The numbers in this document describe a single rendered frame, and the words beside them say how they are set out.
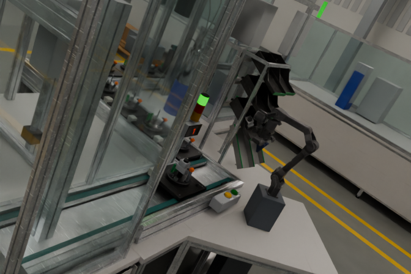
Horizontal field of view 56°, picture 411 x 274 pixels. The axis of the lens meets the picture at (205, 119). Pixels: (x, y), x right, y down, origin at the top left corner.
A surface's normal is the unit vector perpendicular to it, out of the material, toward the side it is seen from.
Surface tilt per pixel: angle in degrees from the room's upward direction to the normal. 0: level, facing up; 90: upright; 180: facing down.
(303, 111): 90
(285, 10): 90
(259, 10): 90
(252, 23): 90
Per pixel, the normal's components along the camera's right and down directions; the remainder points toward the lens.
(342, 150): -0.61, 0.04
